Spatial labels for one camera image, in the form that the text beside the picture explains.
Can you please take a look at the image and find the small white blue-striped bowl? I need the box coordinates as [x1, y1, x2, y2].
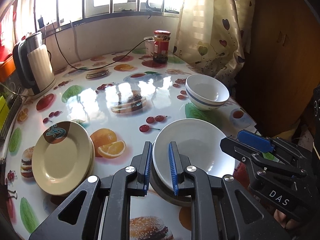
[152, 119, 235, 190]

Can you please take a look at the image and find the stainless steel bowl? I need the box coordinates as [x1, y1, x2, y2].
[150, 170, 191, 207]

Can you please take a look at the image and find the cream plate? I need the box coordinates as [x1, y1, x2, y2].
[32, 121, 84, 196]
[79, 127, 95, 179]

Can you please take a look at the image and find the large white blue-striped bowl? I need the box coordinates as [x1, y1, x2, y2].
[185, 74, 229, 111]

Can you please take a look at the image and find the person's right hand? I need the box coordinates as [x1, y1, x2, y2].
[273, 209, 300, 230]

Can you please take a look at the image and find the black binder clip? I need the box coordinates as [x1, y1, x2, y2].
[7, 190, 17, 199]

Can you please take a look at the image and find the white side shelf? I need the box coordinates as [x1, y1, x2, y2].
[0, 120, 16, 165]

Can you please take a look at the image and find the heart patterned curtain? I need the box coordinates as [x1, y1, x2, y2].
[174, 0, 255, 88]

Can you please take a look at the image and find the chevron patterned tray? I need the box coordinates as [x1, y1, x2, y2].
[1, 96, 22, 141]

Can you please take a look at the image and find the lower lime green box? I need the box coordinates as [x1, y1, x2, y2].
[0, 96, 9, 129]

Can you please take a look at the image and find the red-lidded sauce jar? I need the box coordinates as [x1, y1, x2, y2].
[153, 30, 171, 64]

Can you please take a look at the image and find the white small container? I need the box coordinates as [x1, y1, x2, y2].
[144, 36, 155, 57]

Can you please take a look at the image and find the cream electric kettle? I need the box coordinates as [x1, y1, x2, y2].
[12, 31, 55, 99]

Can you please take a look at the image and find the orange box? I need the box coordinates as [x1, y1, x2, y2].
[0, 54, 16, 82]

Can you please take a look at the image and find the black power cable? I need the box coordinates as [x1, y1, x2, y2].
[51, 22, 155, 71]

